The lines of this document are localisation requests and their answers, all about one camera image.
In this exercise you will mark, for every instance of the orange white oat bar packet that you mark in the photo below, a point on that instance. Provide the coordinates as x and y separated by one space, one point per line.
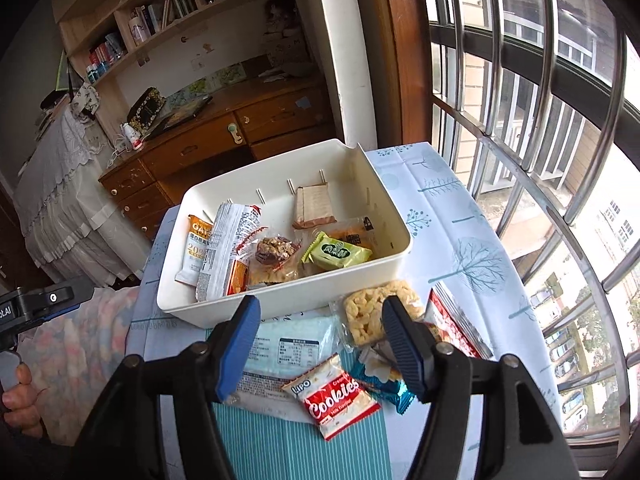
192 250

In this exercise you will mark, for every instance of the light blue flat packet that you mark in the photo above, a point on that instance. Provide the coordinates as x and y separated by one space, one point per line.
295 345

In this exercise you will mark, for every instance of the white plastic bin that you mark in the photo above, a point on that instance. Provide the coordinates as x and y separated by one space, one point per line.
200 300

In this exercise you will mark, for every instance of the metal window railing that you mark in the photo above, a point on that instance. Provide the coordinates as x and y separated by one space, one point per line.
550 110

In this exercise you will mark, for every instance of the floral cloth bag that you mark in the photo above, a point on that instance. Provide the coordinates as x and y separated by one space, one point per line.
86 101

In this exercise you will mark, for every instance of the white lace cloth cover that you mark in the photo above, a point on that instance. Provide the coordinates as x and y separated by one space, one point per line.
55 185

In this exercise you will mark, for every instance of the teal striped placemat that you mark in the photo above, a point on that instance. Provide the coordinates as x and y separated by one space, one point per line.
280 445

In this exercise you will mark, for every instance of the wooden window frame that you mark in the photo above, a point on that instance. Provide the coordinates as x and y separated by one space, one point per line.
405 50

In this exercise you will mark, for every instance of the green white drawer lock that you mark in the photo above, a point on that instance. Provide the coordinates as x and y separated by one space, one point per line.
233 133

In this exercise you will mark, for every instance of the tree print tablecloth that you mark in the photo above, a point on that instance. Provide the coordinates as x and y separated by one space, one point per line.
450 220

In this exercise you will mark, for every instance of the green snack packet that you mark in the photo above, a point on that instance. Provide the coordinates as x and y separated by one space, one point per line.
337 252

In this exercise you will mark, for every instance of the yellow puffed rice packet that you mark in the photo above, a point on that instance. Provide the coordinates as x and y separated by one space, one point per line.
367 315

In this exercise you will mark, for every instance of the person's left hand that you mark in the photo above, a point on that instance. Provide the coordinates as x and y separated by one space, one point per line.
20 402

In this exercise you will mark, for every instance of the clear walnut candy packet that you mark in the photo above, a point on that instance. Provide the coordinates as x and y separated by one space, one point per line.
272 255

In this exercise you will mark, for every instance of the wooden bookshelf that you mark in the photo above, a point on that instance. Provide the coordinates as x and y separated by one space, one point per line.
100 15

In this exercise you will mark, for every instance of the large red white snack bag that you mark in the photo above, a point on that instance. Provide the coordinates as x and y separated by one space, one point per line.
450 325

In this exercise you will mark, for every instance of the black floral tin box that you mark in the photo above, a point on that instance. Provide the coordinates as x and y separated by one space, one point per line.
145 110

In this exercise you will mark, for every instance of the pastel floral blanket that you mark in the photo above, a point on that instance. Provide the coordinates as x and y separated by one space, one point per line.
80 360

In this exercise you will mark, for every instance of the blue cream biscuit packet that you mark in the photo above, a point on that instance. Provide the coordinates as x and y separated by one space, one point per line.
385 387

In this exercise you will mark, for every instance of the small white red bottle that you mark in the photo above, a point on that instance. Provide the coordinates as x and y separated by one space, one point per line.
131 137

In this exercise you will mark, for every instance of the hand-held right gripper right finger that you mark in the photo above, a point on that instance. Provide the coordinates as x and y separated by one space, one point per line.
405 350

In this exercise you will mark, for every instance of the wooden desk with drawers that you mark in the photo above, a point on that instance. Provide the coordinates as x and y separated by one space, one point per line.
200 145

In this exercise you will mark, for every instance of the small red white cookie packet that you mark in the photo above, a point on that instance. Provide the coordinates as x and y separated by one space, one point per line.
335 400

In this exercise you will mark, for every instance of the long white red biscuit packet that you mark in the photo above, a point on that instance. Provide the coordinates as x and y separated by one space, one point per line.
225 255

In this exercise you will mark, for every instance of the row of parked cars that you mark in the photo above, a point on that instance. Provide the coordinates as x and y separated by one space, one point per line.
565 350

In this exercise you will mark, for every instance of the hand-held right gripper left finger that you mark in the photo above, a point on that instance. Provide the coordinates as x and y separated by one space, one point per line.
235 350

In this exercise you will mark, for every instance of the brown paper snack packet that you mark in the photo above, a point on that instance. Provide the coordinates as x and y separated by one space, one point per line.
312 205

